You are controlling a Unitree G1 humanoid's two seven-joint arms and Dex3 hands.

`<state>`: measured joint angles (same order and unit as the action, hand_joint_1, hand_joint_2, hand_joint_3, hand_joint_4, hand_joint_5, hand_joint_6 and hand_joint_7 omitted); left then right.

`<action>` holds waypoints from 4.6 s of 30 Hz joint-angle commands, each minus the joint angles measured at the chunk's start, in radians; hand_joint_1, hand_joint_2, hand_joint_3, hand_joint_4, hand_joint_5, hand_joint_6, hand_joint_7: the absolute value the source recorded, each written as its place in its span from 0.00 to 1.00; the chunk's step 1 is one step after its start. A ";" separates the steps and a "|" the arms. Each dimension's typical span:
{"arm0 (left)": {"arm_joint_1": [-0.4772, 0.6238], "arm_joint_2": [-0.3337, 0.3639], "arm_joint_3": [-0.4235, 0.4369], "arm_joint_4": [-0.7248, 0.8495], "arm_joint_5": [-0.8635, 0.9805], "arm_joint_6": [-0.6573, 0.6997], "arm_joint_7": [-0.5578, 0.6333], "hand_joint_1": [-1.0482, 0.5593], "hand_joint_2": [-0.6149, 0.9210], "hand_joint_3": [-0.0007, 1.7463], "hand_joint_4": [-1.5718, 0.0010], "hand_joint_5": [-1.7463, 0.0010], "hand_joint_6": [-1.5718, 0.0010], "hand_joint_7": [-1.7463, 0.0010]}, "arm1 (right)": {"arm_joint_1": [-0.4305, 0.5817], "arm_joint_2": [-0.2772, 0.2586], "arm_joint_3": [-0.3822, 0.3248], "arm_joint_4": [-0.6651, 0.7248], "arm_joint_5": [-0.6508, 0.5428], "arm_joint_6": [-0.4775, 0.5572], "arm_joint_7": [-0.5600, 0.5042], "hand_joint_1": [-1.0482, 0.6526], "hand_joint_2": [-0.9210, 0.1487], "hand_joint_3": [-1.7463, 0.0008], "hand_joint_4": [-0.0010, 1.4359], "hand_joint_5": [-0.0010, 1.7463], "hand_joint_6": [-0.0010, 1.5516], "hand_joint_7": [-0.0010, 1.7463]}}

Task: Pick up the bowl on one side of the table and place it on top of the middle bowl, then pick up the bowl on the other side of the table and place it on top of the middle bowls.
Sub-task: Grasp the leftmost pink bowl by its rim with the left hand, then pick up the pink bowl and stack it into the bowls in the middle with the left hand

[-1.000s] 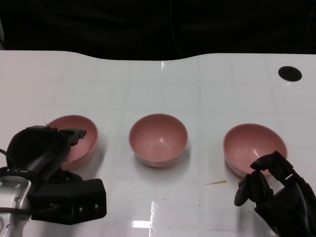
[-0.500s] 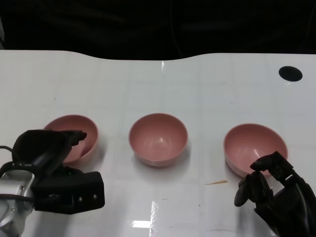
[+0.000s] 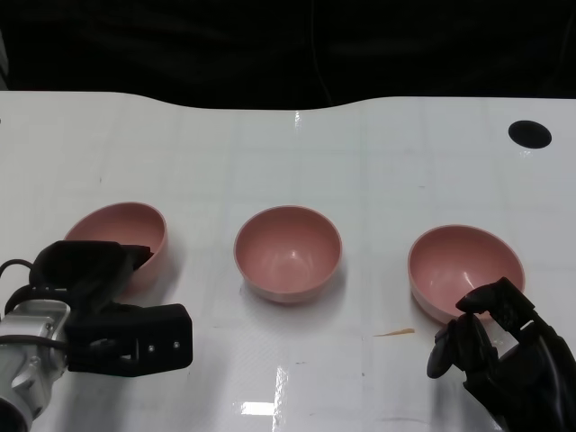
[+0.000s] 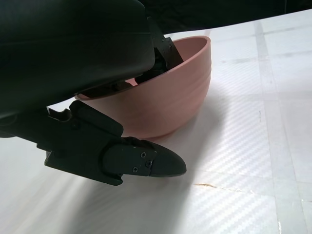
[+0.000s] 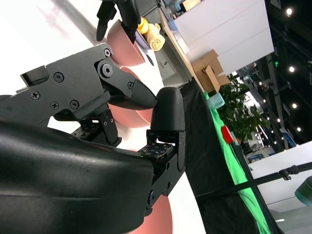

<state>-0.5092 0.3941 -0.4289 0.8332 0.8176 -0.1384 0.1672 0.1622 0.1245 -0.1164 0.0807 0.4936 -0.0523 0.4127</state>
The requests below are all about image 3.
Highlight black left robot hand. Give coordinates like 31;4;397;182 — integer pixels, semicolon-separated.
29;240;152;316

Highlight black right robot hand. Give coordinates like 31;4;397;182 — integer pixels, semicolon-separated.
426;276;576;432

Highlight pink plastic bowl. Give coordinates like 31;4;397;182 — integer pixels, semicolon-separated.
408;225;527;326
233;205;344;306
62;202;170;298

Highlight black backdrop cloth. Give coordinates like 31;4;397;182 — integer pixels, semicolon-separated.
0;0;576;110

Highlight black round table grommet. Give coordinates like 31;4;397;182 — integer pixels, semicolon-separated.
508;120;553;149

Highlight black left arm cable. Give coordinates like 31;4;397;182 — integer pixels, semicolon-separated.
0;258;38;316

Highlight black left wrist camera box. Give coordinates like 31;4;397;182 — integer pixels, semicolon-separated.
65;301;194;377

